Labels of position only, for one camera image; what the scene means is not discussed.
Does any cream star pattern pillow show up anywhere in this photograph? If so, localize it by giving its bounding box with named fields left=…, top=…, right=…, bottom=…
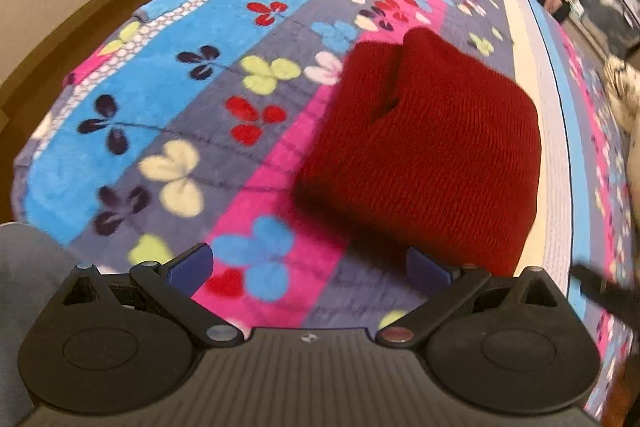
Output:
left=603, top=55, right=639, bottom=150

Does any colourful floral bed blanket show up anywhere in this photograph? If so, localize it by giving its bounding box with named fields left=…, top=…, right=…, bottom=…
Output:
left=12, top=0, right=636, bottom=417

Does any red knit cardigan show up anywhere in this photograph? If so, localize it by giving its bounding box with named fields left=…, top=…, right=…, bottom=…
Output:
left=293, top=28, right=541, bottom=277

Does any dark bag on sill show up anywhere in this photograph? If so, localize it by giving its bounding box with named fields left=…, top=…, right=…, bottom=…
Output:
left=539, top=0, right=570, bottom=24

